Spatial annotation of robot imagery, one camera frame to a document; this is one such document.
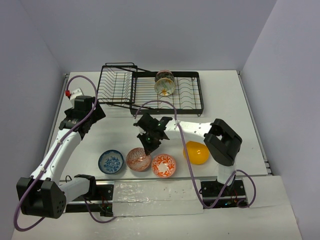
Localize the orange lattice pattern bowl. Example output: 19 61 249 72
126 147 152 172

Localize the white orange flower bowl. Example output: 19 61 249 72
154 77 176 97

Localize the grey leaf pattern bowl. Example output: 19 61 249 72
154 70 175 82

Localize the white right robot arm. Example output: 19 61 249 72
133 113 243 196

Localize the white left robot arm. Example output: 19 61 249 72
16 95 106 219

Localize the orange floral pattern bowl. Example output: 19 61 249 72
151 153 177 179

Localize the blue pattern bowl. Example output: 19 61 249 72
98 149 124 175

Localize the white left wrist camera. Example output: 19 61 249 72
64 88 84 101

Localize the black wire dish rack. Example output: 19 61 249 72
97 62 204 116

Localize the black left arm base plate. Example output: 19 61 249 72
64 181 115 218

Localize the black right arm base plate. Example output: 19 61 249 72
199 179 248 209

